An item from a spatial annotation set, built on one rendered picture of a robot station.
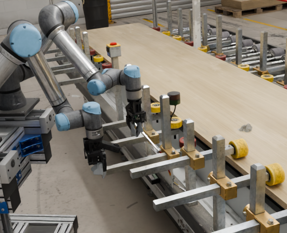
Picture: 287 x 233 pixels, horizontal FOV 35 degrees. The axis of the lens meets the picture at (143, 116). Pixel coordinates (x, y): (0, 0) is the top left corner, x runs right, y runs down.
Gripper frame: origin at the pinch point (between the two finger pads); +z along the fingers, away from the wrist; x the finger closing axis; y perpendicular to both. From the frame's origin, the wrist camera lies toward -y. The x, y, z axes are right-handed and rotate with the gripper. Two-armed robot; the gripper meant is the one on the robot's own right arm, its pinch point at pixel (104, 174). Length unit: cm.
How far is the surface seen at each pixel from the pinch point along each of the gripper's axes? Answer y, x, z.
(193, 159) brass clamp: -30.7, 29.4, -14.3
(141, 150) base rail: -32, -38, 13
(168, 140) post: -33.2, -2.3, -8.8
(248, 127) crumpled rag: -74, 4, -9
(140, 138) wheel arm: -26.5, -23.5, -2.4
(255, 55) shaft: -172, -139, 3
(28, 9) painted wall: -66, -805, 38
